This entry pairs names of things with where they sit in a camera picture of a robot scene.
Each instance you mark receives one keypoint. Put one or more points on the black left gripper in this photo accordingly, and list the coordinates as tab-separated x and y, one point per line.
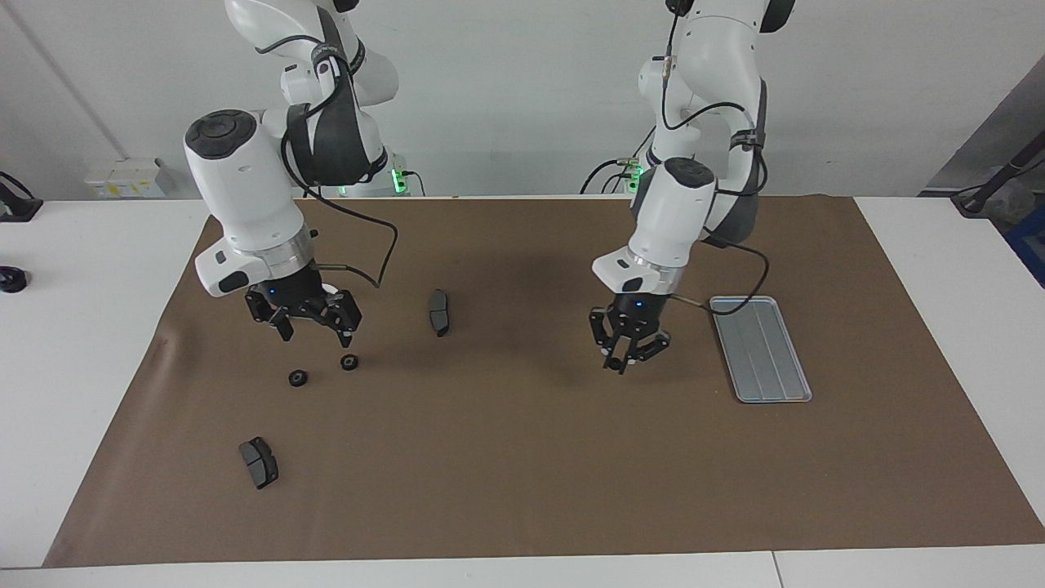
637	312

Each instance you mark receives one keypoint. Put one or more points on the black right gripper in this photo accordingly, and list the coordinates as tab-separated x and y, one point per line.
298	294

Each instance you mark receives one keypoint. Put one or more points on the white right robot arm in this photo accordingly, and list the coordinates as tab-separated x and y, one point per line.
245	188

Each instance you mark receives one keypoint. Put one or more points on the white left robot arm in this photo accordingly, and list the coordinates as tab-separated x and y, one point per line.
678	212

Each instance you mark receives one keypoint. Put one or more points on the silver metal tray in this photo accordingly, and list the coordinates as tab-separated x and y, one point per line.
767	359

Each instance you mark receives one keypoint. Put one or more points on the long grey brake pad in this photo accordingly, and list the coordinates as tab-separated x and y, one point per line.
439	310

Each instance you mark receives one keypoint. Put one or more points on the short dark brake pad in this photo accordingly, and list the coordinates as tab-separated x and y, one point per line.
260	464

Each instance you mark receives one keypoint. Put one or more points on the brown table mat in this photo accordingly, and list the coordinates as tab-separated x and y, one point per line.
531	474

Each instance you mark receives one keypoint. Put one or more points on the small black round knob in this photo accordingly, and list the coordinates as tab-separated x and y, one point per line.
10	279

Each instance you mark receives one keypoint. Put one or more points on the black table clamp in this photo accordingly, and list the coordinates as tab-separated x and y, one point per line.
16	208

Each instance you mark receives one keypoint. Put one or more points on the black tripod stand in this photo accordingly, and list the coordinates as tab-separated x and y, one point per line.
976	200

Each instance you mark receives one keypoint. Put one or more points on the blue box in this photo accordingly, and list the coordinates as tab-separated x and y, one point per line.
1030	245

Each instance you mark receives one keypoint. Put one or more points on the white curved plastic bracket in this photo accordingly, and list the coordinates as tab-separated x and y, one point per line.
331	288

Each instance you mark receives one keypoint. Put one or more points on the white wall socket box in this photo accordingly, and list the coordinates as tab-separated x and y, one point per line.
122	180

